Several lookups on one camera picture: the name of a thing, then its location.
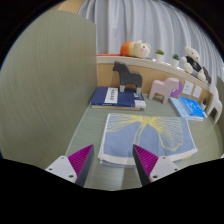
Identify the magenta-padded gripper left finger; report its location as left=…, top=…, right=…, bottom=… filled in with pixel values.
left=45, top=144, right=95, bottom=188

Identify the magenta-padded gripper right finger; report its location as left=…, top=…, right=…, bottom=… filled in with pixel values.
left=132, top=144, right=181, bottom=187

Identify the light blue book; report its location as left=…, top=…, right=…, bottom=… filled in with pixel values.
left=168, top=96, right=205, bottom=122

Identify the green desk partition panel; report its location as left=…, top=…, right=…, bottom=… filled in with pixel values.
left=0, top=9, right=99, bottom=169
left=216, top=75, right=224, bottom=134

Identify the small potted plant white pot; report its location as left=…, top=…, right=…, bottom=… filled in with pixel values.
left=171, top=53, right=181, bottom=69
left=200, top=97, right=208, bottom=111
left=154, top=49, right=165, bottom=64

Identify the navy blue book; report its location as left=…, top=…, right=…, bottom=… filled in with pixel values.
left=89, top=86, right=147, bottom=111

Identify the dark grey horse figure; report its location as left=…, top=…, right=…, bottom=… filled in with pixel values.
left=112, top=60, right=144, bottom=95

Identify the small black horse figure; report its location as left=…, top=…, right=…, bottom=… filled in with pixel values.
left=201, top=65, right=213, bottom=85

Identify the white teddy bear black shirt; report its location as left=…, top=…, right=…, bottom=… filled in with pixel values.
left=179, top=45, right=207, bottom=83

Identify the cream and orange plush toy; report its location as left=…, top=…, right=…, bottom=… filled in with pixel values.
left=119, top=40, right=152, bottom=60

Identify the orange flat strip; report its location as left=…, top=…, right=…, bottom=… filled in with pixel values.
left=96, top=53, right=122, bottom=57

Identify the grey white curtain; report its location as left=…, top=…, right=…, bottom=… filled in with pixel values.
left=78, top=0, right=224, bottom=84

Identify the white wall socket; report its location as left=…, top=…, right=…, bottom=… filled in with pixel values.
left=181, top=80, right=195, bottom=96

